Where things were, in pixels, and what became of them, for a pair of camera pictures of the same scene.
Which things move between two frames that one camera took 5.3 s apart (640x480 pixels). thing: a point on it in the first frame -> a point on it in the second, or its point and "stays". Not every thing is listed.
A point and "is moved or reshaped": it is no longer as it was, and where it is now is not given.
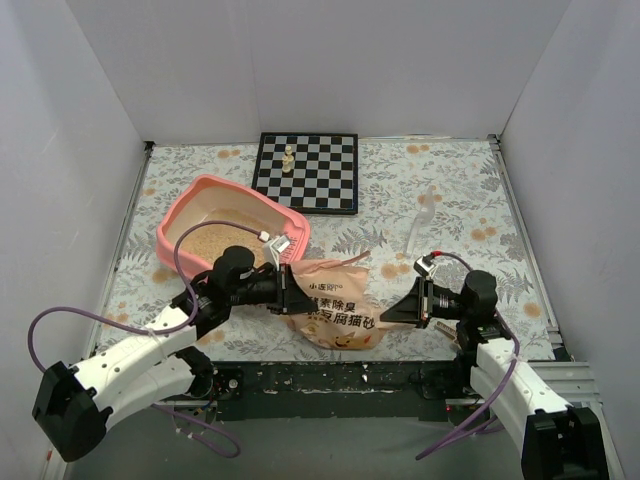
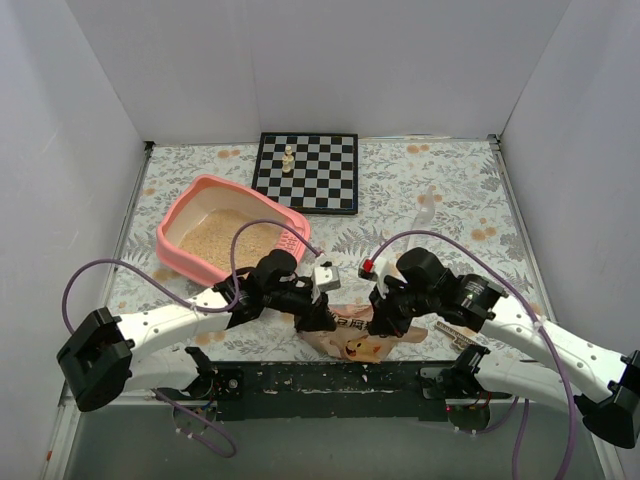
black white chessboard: (314, 173) stays
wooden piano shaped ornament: (445, 326) stays
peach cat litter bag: (344, 319) is moved or reshaped
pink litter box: (206, 225) stays
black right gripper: (426, 303) -> (386, 310)
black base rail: (425, 389) stays
